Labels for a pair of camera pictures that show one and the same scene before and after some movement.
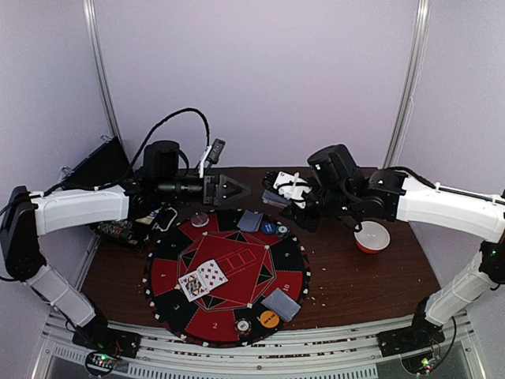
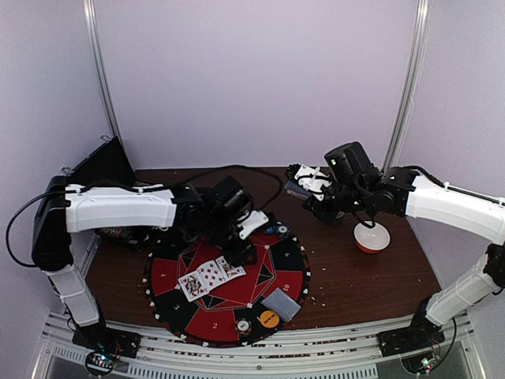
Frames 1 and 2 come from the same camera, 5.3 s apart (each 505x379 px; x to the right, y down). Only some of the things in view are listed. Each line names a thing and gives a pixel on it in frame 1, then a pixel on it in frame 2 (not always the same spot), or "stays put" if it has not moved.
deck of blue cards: x=274 y=199 -> x=297 y=190
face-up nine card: x=211 y=275 stays put
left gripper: x=214 y=194 -> x=237 y=257
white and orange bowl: x=372 y=238 stays put
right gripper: x=301 y=213 -> x=316 y=206
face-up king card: x=193 y=286 stays put
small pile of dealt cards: x=281 y=304 stays put
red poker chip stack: x=243 y=326 stays put
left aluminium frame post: x=99 y=70 stays put
